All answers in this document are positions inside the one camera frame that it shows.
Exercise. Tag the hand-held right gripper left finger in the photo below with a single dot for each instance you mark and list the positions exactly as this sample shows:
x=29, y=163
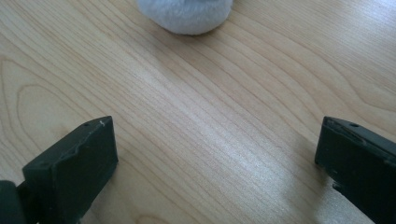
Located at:
x=74, y=168

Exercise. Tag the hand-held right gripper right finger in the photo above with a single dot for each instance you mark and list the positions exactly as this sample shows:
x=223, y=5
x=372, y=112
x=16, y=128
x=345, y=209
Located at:
x=361, y=161

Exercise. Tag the white plush toy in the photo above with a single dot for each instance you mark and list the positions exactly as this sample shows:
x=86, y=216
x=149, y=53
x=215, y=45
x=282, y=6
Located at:
x=186, y=14

